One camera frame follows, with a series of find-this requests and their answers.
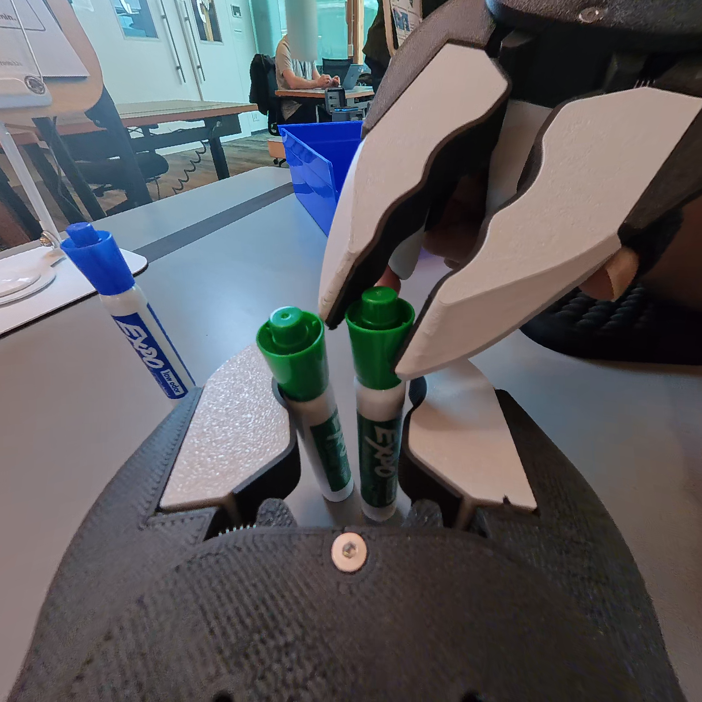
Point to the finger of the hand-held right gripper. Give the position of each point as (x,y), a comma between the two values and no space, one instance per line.
(406,164)
(554,219)

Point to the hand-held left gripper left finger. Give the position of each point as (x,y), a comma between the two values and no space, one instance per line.
(230,428)

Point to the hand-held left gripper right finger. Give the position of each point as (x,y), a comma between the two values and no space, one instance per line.
(466,439)

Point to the blue plastic bin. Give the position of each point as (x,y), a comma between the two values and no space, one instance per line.
(312,175)

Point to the green dry erase marker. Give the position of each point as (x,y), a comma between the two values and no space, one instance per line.
(378,340)
(290,351)

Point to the blue dry erase marker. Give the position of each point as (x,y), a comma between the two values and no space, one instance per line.
(98,268)

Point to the black electronic device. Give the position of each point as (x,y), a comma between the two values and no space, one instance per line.
(334,98)
(348,114)

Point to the grey laptop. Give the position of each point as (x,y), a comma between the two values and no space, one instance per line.
(351,77)

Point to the black textured wrist pad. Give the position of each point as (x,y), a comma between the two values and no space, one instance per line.
(603,329)

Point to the wooden office desk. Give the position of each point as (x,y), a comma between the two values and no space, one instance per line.
(307,93)

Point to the hanging instruction board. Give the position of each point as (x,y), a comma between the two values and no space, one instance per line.
(406,22)

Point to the black office chair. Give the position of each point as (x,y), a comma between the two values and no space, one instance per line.
(263,88)
(137,164)

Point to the wooden board document stand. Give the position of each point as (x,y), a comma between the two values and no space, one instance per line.
(33,307)

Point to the long wooden desk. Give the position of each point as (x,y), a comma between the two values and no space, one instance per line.
(181,108)

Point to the printed instruction sheet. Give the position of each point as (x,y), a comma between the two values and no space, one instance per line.
(22,49)

